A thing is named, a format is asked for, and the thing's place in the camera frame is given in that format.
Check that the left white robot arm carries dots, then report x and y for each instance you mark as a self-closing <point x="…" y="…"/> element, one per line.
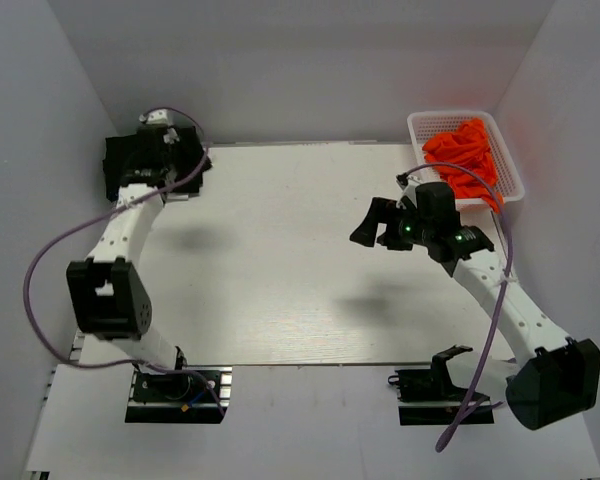
<point x="108" y="296"/>

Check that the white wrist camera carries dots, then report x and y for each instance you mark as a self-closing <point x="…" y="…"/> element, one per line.
<point x="161" y="122"/>
<point x="408" y="184"/>

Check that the orange crumpled t-shirt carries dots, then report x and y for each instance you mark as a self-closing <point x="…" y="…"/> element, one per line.
<point x="467" y="147"/>

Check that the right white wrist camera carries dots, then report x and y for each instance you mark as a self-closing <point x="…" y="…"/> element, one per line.
<point x="408" y="184"/>

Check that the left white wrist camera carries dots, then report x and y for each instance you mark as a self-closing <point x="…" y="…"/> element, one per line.
<point x="161" y="122"/>

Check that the black t-shirt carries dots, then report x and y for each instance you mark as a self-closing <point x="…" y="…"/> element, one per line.
<point x="114" y="151"/>

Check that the white plastic mesh basket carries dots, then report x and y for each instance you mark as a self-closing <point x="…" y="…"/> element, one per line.
<point x="424" y="125"/>

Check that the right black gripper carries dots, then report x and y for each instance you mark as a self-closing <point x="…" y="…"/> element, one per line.
<point x="366" y="234"/>

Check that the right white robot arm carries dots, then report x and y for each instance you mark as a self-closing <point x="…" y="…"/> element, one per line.
<point x="553" y="376"/>

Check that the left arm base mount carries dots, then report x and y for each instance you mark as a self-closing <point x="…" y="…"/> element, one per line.
<point x="179" y="400"/>

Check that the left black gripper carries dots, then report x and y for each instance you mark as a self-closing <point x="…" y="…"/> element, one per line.
<point x="179" y="146"/>

